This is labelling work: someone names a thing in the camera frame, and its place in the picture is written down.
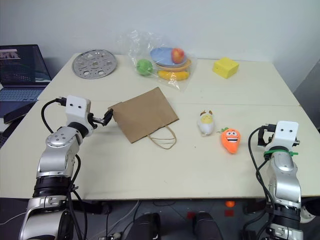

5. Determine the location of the yellow cheese block toy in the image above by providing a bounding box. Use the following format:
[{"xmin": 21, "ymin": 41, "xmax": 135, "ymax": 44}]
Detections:
[{"xmin": 212, "ymin": 57, "xmax": 240, "ymax": 80}]

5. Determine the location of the clear plastic bag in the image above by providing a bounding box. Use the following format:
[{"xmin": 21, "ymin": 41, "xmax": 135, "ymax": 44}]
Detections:
[{"xmin": 117, "ymin": 29, "xmax": 198, "ymax": 92}]

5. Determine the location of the orange carrot plush toy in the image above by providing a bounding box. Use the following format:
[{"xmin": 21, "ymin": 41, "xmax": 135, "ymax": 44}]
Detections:
[{"xmin": 216, "ymin": 126, "xmax": 242, "ymax": 155}]

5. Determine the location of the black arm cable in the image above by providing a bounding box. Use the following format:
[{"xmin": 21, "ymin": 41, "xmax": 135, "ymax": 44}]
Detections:
[
  {"xmin": 40, "ymin": 96, "xmax": 68, "ymax": 134},
  {"xmin": 247, "ymin": 123, "xmax": 276, "ymax": 240}
]

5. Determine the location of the green zip tie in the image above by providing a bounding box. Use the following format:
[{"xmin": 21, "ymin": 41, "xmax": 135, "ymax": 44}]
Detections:
[{"xmin": 263, "ymin": 148, "xmax": 299, "ymax": 159}]

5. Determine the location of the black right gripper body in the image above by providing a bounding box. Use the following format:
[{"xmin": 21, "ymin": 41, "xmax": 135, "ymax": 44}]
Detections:
[{"xmin": 264, "ymin": 133, "xmax": 275, "ymax": 149}]

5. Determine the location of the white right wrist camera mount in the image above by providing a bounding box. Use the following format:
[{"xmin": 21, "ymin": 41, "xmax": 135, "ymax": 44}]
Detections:
[{"xmin": 270, "ymin": 120, "xmax": 300, "ymax": 154}]

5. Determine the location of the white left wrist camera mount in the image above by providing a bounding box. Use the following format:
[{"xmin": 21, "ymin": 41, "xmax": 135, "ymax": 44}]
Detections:
[{"xmin": 65, "ymin": 95, "xmax": 92, "ymax": 126}]

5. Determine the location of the white plush toy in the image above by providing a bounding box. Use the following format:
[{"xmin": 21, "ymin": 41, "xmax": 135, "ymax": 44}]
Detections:
[{"xmin": 196, "ymin": 109, "xmax": 216, "ymax": 137}]

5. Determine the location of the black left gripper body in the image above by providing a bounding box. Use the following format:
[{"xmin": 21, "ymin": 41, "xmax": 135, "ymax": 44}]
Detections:
[{"xmin": 87, "ymin": 112, "xmax": 107, "ymax": 129}]

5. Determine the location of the blue plate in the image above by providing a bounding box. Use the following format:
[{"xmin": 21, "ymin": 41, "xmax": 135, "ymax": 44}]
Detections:
[{"xmin": 149, "ymin": 47, "xmax": 188, "ymax": 68}]

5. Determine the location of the dark open laptop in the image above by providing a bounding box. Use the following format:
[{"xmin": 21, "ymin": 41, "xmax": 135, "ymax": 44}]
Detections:
[{"xmin": 0, "ymin": 44, "xmax": 53, "ymax": 111}]

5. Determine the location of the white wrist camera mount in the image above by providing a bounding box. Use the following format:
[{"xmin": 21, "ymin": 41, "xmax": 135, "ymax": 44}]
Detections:
[
  {"xmin": 270, "ymin": 120, "xmax": 300, "ymax": 154},
  {"xmin": 65, "ymin": 95, "xmax": 92, "ymax": 126}
]

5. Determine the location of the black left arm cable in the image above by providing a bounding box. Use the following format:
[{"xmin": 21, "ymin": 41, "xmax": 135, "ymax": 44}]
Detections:
[{"xmin": 40, "ymin": 96, "xmax": 68, "ymax": 134}]

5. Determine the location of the green toy apple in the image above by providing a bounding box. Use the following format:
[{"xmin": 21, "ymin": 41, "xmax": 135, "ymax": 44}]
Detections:
[{"xmin": 136, "ymin": 58, "xmax": 154, "ymax": 77}]

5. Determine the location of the yellow toy fruit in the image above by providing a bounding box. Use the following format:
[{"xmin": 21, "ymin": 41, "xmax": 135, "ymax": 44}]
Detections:
[{"xmin": 157, "ymin": 70, "xmax": 189, "ymax": 81}]

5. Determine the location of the perforated metal steamer disc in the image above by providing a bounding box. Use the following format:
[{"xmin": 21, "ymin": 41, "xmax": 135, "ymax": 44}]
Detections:
[{"xmin": 71, "ymin": 48, "xmax": 118, "ymax": 80}]

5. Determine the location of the orange plate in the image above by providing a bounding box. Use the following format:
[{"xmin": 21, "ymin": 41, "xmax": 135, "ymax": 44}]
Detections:
[{"xmin": 155, "ymin": 58, "xmax": 193, "ymax": 73}]

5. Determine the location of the red toy apple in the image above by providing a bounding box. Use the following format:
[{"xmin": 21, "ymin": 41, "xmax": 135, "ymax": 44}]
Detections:
[{"xmin": 170, "ymin": 47, "xmax": 186, "ymax": 64}]

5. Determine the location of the dark rounded shape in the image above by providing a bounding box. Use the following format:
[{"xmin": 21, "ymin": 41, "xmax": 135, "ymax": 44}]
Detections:
[
  {"xmin": 193, "ymin": 211, "xmax": 224, "ymax": 240},
  {"xmin": 126, "ymin": 212, "xmax": 162, "ymax": 240}
]

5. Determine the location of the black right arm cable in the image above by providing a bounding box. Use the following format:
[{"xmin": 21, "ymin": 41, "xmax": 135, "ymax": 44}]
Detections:
[{"xmin": 247, "ymin": 123, "xmax": 276, "ymax": 240}]

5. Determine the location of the brown paper bag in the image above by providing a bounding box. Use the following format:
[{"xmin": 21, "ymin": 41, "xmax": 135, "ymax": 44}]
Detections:
[{"xmin": 107, "ymin": 86, "xmax": 180, "ymax": 151}]

